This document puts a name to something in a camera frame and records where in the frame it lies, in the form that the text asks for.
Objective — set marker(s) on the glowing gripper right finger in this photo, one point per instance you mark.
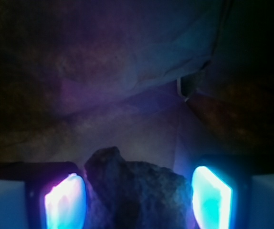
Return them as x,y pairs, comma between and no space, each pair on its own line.
233,192

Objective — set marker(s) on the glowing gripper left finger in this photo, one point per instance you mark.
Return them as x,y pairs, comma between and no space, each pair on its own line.
49,195

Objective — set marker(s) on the brown paper bag bin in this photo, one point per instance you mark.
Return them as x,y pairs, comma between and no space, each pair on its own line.
165,81

